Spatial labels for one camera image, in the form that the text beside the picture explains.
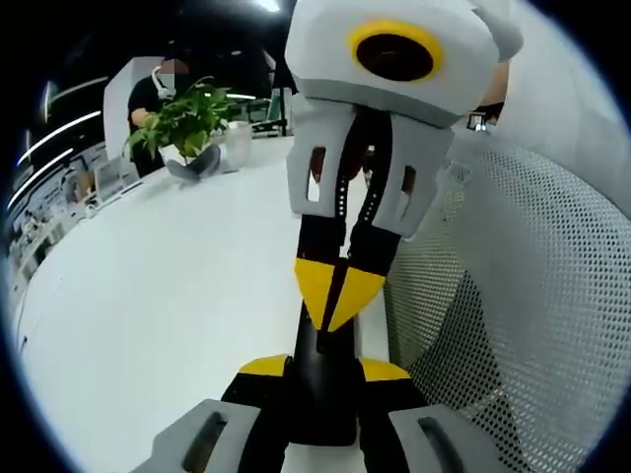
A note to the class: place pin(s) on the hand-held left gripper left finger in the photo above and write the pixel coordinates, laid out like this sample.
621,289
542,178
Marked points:
207,438

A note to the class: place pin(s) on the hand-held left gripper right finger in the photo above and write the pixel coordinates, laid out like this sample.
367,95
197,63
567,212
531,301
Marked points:
434,443

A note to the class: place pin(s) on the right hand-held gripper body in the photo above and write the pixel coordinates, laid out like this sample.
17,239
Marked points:
320,54

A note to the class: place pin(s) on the black remote control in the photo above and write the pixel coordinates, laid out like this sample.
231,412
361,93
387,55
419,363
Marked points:
320,389

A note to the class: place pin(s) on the black wristwatch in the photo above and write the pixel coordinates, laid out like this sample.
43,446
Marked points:
477,121

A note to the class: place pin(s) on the clear plastic container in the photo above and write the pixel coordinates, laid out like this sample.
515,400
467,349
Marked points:
239,145

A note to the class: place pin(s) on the green potted plant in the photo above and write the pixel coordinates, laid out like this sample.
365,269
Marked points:
187,115

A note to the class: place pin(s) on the grey mesh bag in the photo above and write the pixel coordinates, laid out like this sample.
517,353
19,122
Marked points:
517,295

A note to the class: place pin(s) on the dark headset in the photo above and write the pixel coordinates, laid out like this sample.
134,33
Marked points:
197,166

